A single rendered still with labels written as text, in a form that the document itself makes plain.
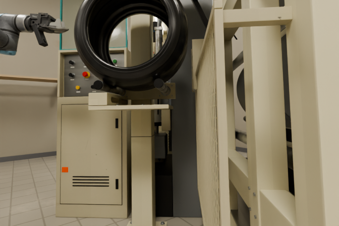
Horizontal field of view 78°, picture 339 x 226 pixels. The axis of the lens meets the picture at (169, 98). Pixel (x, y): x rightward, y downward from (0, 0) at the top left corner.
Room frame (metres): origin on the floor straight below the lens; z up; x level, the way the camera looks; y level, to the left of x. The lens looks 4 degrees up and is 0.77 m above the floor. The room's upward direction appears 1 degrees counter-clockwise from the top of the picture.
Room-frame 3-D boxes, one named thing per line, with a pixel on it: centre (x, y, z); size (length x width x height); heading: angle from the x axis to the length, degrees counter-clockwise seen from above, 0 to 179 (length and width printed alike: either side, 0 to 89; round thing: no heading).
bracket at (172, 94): (1.29, 0.16, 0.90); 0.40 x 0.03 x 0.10; 86
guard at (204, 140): (0.86, -0.14, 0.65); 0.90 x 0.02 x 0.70; 176
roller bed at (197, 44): (1.30, -0.22, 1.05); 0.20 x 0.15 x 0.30; 176
